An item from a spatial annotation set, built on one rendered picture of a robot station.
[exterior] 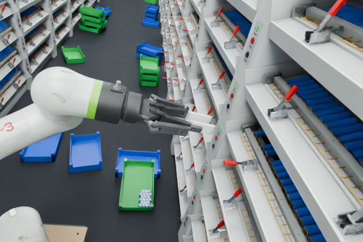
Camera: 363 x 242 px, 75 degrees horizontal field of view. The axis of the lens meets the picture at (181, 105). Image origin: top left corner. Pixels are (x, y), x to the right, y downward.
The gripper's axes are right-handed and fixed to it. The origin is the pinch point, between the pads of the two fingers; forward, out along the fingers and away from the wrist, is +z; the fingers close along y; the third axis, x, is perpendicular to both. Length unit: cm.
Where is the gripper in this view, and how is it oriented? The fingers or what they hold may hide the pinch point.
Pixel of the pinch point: (200, 122)
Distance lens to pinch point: 63.4
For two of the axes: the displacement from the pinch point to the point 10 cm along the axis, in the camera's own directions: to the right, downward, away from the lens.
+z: 9.3, 2.2, 2.9
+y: -1.1, -5.8, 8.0
